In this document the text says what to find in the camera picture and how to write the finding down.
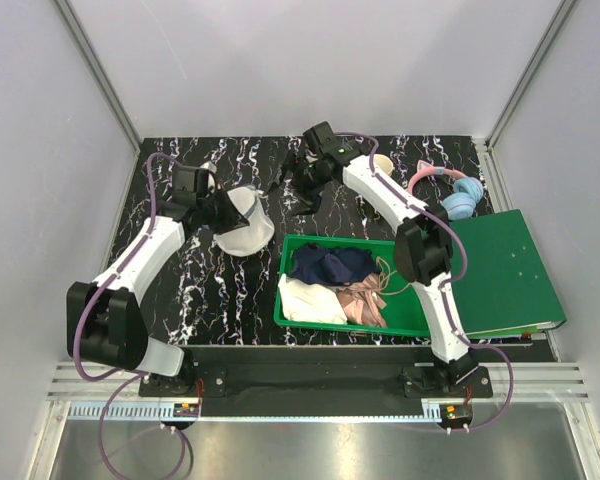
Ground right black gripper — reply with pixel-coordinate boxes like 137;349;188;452
263;151;332;219

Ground white mesh laundry bag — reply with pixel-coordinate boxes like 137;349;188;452
214;185;275;257

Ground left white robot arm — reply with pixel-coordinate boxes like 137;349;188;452
67;163;249;396

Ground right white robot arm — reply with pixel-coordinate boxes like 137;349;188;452
270;121;478;397

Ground navy blue garment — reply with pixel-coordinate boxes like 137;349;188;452
288;243;380;287

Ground yellow mug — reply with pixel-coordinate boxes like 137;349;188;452
374;154;394;176

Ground cream white garment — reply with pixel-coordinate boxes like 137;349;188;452
278;274;347;325

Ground pink satin garment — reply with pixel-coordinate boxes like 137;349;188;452
335;257;410;328

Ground pink cat ear headphones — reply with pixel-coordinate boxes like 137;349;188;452
407;160;484;221

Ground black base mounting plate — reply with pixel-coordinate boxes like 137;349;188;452
139;346;493;421

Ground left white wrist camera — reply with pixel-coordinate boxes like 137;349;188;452
201;162;218;194

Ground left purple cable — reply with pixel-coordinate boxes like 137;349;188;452
72;152;195;479

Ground green ring binder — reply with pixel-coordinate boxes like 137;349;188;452
451;210;566;338

